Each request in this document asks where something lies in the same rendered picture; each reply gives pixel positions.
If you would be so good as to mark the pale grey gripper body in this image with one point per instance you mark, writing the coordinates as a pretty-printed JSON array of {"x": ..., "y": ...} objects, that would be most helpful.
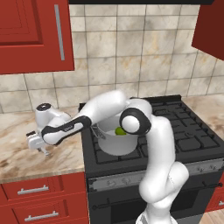
[{"x": 35, "y": 142}]

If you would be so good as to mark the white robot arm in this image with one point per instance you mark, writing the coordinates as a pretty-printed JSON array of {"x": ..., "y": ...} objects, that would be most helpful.
[{"x": 159, "y": 151}]

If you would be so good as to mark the white cooking pot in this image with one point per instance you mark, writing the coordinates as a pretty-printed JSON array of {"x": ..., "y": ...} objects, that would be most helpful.
[{"x": 118, "y": 144}]

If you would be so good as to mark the green lime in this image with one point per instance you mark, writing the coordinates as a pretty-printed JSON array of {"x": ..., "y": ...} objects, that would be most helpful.
[{"x": 120, "y": 131}]

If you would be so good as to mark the red drawer front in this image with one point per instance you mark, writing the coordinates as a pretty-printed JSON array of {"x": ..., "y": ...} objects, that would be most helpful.
[
  {"x": 64, "y": 183},
  {"x": 215, "y": 201},
  {"x": 70, "y": 208}
]

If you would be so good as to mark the grey stove control panel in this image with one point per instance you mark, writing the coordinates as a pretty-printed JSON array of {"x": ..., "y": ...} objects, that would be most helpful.
[{"x": 116, "y": 181}]

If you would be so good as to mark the black oven door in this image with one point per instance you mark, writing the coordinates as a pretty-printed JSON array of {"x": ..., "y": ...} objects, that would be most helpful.
[{"x": 116, "y": 210}]

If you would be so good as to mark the black stove hob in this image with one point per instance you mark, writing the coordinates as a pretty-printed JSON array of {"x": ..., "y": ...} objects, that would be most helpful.
[{"x": 192, "y": 137}]

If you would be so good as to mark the red wall cupboard door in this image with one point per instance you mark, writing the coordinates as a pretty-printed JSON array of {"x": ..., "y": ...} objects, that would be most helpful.
[{"x": 26, "y": 35}]

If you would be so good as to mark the red wall cupboard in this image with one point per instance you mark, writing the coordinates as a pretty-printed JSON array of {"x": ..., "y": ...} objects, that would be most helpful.
[{"x": 211, "y": 26}]

